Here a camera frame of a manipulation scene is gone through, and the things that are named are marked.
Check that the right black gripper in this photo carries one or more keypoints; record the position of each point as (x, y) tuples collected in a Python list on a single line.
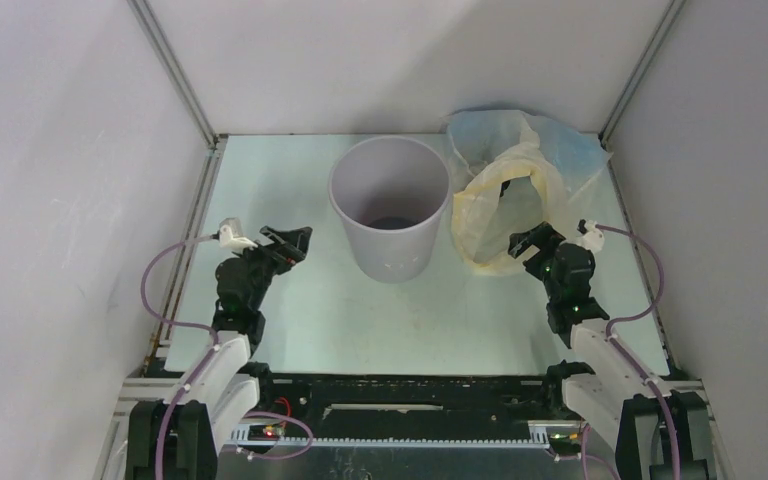
[(537, 248)]

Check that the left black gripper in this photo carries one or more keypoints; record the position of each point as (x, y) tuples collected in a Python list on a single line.
[(285, 255)]

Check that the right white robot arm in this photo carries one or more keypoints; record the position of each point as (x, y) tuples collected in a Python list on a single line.
[(657, 430)]

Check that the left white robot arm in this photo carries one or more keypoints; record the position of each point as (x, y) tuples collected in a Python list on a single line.
[(181, 434)]

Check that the yellow translucent trash bag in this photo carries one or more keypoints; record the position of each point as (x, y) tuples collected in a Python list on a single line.
[(511, 187)]

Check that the grey plastic trash bin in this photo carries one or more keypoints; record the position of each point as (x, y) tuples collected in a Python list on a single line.
[(390, 193)]

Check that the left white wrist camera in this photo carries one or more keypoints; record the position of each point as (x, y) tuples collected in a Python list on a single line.
[(231, 237)]

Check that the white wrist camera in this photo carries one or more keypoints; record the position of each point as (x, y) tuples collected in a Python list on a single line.
[(591, 236), (231, 237)]

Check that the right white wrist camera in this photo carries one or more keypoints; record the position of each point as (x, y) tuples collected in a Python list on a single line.
[(591, 236)]

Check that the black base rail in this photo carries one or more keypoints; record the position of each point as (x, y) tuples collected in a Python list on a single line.
[(417, 406)]

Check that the grey slotted cable duct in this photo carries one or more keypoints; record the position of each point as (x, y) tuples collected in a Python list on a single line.
[(243, 436)]

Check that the left aluminium frame post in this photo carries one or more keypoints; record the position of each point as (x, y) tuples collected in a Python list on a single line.
[(158, 40)]

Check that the aluminium frame post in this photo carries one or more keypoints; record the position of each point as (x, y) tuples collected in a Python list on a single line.
[(638, 74), (158, 40)]

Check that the right aluminium frame post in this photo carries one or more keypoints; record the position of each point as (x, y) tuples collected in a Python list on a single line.
[(638, 74)]

